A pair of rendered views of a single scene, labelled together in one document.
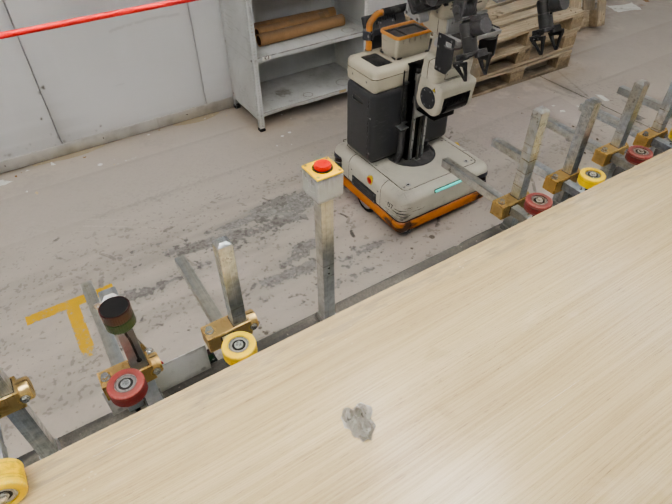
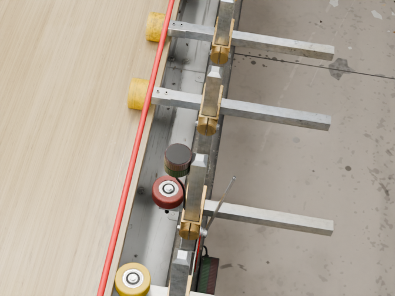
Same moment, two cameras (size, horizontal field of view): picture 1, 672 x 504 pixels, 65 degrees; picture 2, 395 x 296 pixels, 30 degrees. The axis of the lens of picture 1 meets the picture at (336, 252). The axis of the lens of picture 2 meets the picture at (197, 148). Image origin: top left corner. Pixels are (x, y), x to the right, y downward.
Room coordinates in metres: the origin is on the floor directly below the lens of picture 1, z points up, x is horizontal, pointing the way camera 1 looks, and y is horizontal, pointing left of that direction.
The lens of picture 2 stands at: (1.25, -0.31, 2.42)
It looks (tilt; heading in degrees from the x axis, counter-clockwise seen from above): 54 degrees down; 125
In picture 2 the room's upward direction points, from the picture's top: 7 degrees clockwise
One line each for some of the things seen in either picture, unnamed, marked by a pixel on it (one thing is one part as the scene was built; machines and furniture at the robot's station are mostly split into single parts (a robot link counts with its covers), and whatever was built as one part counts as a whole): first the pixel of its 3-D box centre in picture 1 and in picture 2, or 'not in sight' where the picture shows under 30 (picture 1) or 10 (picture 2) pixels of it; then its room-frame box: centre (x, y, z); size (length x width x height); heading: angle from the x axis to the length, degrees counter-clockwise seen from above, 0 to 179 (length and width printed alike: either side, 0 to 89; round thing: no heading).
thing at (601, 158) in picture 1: (611, 152); not in sight; (1.65, -1.00, 0.84); 0.14 x 0.06 x 0.05; 122
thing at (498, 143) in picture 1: (538, 168); not in sight; (1.59, -0.73, 0.82); 0.43 x 0.03 x 0.04; 32
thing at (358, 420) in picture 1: (358, 419); not in sight; (0.56, -0.04, 0.91); 0.09 x 0.07 x 0.02; 10
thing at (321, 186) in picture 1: (322, 181); not in sight; (1.00, 0.03, 1.18); 0.07 x 0.07 x 0.08; 32
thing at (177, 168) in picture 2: (115, 311); (177, 157); (0.69, 0.43, 1.10); 0.06 x 0.06 x 0.02
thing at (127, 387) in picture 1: (131, 396); (167, 199); (0.65, 0.46, 0.85); 0.08 x 0.08 x 0.11
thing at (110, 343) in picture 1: (109, 339); (245, 214); (0.82, 0.56, 0.84); 0.43 x 0.03 x 0.04; 32
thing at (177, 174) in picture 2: (119, 319); (177, 163); (0.69, 0.43, 1.07); 0.06 x 0.06 x 0.02
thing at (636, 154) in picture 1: (635, 164); not in sight; (1.55, -1.04, 0.85); 0.08 x 0.08 x 0.11
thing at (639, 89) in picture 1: (617, 143); not in sight; (1.66, -1.02, 0.87); 0.04 x 0.04 x 0.48; 32
